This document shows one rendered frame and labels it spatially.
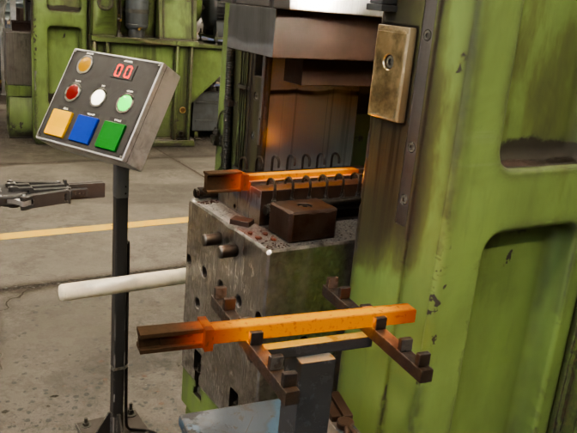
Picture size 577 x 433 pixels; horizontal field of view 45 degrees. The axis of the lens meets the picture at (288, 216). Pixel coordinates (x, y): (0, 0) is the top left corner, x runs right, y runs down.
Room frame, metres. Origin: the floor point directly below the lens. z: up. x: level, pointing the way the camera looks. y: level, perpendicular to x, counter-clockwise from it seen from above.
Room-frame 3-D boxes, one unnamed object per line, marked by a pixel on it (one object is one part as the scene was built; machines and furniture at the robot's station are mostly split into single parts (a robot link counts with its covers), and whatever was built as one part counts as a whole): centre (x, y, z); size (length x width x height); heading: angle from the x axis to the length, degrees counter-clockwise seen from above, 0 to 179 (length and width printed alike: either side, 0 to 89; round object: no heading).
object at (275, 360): (0.89, -0.11, 0.91); 0.23 x 0.06 x 0.02; 115
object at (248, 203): (1.64, -0.06, 0.96); 0.42 x 0.20 x 0.09; 123
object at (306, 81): (1.64, -0.11, 1.24); 0.30 x 0.07 x 0.06; 123
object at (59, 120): (1.89, 0.64, 1.01); 0.07 x 0.05 x 0.07; 58
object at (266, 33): (1.64, -0.06, 1.32); 0.42 x 0.20 x 0.10; 123
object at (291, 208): (1.41, -0.03, 0.95); 0.12 x 0.08 x 0.06; 123
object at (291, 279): (1.60, -0.10, 0.69); 0.56 x 0.38 x 0.45; 123
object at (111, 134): (1.79, 0.47, 1.01); 0.07 x 0.05 x 0.07; 58
